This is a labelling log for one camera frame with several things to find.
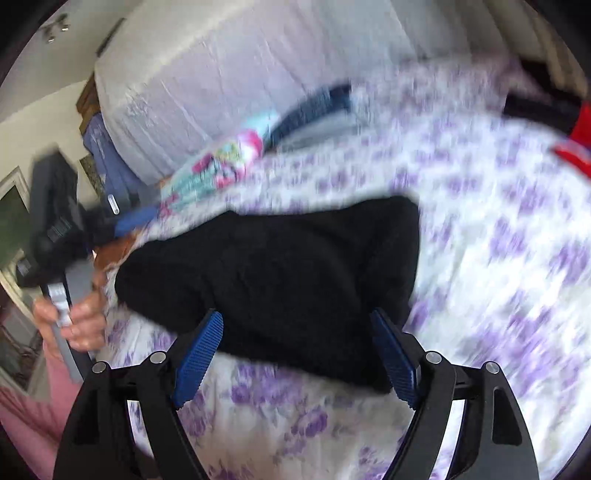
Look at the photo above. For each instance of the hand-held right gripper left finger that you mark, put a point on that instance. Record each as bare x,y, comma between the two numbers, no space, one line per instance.
198,357

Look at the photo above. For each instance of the ceiling lamp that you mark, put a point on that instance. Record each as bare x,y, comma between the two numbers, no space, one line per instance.
55,27

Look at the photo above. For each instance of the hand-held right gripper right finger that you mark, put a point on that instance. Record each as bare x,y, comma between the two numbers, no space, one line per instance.
395,357

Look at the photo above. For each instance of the hanging blue cloth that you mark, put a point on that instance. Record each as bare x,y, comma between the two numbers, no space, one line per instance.
108,161

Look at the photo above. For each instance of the orange pillow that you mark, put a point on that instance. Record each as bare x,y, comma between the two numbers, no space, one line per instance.
115,256

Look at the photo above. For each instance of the dark garment pile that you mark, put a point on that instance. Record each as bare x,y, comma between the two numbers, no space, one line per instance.
540,110

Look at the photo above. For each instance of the red garment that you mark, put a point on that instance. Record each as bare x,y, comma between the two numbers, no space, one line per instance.
575,147

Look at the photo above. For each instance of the black pants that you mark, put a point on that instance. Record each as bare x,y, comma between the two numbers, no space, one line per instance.
277,272

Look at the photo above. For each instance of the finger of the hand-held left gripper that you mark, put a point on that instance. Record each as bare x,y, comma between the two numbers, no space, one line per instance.
134,220

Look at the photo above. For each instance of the person's left hand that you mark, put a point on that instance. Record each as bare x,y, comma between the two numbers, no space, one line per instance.
85,323

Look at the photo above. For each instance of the folded teal pink floral quilt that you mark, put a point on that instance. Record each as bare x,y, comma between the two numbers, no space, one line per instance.
217,166

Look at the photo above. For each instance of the folded blue jeans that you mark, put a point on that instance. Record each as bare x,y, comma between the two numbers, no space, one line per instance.
304,115

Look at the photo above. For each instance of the purple floral bedspread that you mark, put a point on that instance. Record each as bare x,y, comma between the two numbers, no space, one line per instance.
461,277

